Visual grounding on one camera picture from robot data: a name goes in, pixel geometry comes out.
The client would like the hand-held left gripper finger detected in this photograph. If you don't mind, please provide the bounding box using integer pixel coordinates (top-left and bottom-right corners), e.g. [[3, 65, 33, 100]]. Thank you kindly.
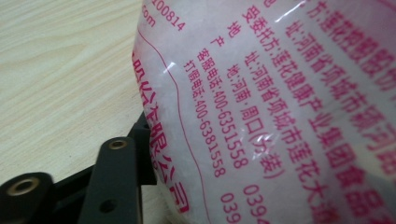
[[127, 111, 158, 187]]

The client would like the pink printed plastic bag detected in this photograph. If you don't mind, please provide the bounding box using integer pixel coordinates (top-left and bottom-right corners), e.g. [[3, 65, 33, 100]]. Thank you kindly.
[[132, 0, 396, 224]]

